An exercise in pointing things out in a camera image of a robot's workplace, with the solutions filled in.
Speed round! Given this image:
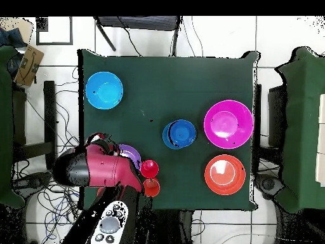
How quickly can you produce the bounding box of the small light blue bowl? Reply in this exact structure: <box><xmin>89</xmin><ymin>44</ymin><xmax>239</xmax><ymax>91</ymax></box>
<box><xmin>162</xmin><ymin>122</ymin><xmax>182</xmax><ymax>150</ymax></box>

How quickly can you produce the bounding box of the small dark blue bowl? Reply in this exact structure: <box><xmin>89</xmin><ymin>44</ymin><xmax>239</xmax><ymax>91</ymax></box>
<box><xmin>168</xmin><ymin>119</ymin><xmax>198</xmax><ymax>148</ymax></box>

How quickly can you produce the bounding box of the purple bowl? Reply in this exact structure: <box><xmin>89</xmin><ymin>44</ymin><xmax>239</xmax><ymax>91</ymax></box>
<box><xmin>117</xmin><ymin>144</ymin><xmax>142</xmax><ymax>171</ymax></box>

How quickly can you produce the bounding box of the red cup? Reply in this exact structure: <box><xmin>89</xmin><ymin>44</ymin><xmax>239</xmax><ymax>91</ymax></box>
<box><xmin>140</xmin><ymin>159</ymin><xmax>160</xmax><ymax>179</ymax></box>

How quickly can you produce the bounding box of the dark green table cloth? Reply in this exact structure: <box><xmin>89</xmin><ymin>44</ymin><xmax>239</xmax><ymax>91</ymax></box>
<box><xmin>77</xmin><ymin>48</ymin><xmax>260</xmax><ymax>212</ymax></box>

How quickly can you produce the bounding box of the orange cup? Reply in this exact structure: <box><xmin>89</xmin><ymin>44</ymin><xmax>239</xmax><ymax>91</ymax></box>
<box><xmin>142</xmin><ymin>177</ymin><xmax>161</xmax><ymax>198</ymax></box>

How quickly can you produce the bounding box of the large pink bowl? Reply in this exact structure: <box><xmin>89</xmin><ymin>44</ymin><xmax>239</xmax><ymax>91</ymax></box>
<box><xmin>203</xmin><ymin>99</ymin><xmax>255</xmax><ymax>150</ymax></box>

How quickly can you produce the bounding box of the large light blue bowl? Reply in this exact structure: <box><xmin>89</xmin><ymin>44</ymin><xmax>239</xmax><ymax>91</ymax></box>
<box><xmin>85</xmin><ymin>71</ymin><xmax>124</xmax><ymax>111</ymax></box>

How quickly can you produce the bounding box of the large orange bowl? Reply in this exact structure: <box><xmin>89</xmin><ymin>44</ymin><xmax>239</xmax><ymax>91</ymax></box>
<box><xmin>204</xmin><ymin>154</ymin><xmax>247</xmax><ymax>196</ymax></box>

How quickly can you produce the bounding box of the black metal stand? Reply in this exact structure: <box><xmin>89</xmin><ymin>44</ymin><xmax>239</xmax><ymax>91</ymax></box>
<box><xmin>93</xmin><ymin>16</ymin><xmax>182</xmax><ymax>57</ymax></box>

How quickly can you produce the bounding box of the black box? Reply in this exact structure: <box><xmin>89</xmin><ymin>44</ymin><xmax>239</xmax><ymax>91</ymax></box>
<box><xmin>267</xmin><ymin>85</ymin><xmax>288</xmax><ymax>149</ymax></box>

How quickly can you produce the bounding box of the green cloth covered table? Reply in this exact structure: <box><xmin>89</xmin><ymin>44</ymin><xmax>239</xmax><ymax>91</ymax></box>
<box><xmin>274</xmin><ymin>46</ymin><xmax>325</xmax><ymax>214</ymax></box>
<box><xmin>0</xmin><ymin>44</ymin><xmax>26</xmax><ymax>210</ymax></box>

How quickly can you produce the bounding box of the brown cardboard box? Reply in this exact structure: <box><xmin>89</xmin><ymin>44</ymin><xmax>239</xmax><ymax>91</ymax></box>
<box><xmin>14</xmin><ymin>44</ymin><xmax>45</xmax><ymax>88</ymax></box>

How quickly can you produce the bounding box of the blue fabric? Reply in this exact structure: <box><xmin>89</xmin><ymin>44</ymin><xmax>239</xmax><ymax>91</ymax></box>
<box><xmin>0</xmin><ymin>27</ymin><xmax>27</xmax><ymax>49</ymax></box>

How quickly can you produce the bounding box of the black bench frame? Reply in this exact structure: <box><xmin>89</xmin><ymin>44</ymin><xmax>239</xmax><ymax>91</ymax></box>
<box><xmin>12</xmin><ymin>80</ymin><xmax>58</xmax><ymax>172</ymax></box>

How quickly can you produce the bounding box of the black cable tangle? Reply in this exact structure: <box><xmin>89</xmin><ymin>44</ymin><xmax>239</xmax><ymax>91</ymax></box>
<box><xmin>12</xmin><ymin>65</ymin><xmax>83</xmax><ymax>244</ymax></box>

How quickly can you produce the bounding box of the black square frame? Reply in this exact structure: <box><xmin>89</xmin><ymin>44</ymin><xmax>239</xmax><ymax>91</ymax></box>
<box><xmin>36</xmin><ymin>17</ymin><xmax>74</xmax><ymax>46</ymax></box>

